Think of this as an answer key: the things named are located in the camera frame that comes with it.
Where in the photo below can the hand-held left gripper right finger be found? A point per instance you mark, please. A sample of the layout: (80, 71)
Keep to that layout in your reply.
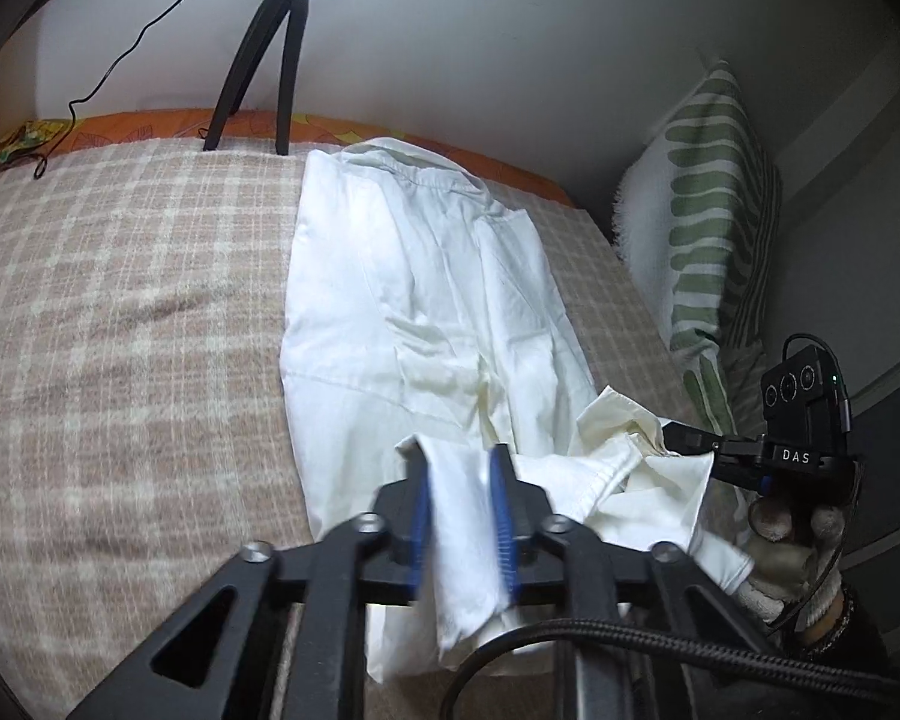
(504, 532)

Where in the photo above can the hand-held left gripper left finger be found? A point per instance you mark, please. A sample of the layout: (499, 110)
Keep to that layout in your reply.
(420, 532)

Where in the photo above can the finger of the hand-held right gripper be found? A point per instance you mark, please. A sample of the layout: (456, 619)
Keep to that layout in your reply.
(690, 439)

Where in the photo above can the white garment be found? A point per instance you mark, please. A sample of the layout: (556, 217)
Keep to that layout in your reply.
(390, 277)

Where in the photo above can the person's right hand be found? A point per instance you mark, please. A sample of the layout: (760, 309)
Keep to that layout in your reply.
(780, 570)

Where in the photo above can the black cabinet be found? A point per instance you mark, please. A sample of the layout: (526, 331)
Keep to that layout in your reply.
(892, 480)

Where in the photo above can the white green striped pillow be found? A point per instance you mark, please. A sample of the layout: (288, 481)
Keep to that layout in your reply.
(701, 202)

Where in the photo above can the beige checked blanket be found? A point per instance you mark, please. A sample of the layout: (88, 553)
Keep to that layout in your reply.
(120, 352)

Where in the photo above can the black tripod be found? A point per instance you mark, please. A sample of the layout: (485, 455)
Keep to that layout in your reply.
(232, 75)

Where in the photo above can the orange bed sheet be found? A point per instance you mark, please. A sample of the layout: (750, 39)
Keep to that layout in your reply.
(135, 126)

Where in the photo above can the yellow green patterned cloth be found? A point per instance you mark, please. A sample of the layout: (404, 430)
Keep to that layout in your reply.
(26, 139)

